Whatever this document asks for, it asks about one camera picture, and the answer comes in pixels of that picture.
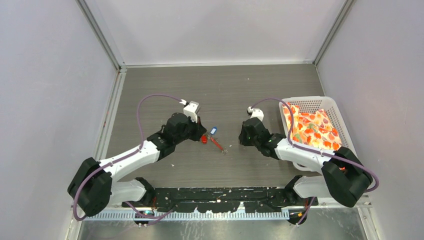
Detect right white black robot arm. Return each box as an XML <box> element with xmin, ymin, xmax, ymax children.
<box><xmin>239</xmin><ymin>117</ymin><xmax>374</xmax><ymax>208</ymax></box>

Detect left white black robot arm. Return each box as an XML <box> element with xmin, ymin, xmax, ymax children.
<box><xmin>67</xmin><ymin>112</ymin><xmax>207</xmax><ymax>221</ymax></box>

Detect white plastic basket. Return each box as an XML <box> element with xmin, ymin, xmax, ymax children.
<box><xmin>275</xmin><ymin>96</ymin><xmax>356</xmax><ymax>173</ymax></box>

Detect orange floral cloth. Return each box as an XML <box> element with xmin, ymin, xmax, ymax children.
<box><xmin>281</xmin><ymin>105</ymin><xmax>342</xmax><ymax>151</ymax></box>

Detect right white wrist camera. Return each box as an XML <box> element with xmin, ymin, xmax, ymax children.
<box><xmin>246</xmin><ymin>106</ymin><xmax>265</xmax><ymax>122</ymax></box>

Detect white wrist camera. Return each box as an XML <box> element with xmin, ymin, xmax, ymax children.
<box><xmin>179</xmin><ymin>99</ymin><xmax>200</xmax><ymax>123</ymax></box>
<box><xmin>246</xmin><ymin>106</ymin><xmax>265</xmax><ymax>122</ymax></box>

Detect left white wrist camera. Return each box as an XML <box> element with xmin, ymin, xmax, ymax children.
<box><xmin>179</xmin><ymin>99</ymin><xmax>200</xmax><ymax>123</ymax></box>

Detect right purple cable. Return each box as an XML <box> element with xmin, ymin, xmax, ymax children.
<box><xmin>248</xmin><ymin>97</ymin><xmax>381</xmax><ymax>227</ymax></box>

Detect purple cable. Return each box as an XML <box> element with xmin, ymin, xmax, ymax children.
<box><xmin>248</xmin><ymin>97</ymin><xmax>381</xmax><ymax>227</ymax></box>
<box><xmin>72</xmin><ymin>94</ymin><xmax>186</xmax><ymax>227</ymax></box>

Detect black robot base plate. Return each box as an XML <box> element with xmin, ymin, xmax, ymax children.
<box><xmin>130</xmin><ymin>186</ymin><xmax>318</xmax><ymax>213</ymax></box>

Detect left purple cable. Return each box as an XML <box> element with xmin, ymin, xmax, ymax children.
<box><xmin>72</xmin><ymin>94</ymin><xmax>186</xmax><ymax>227</ymax></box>

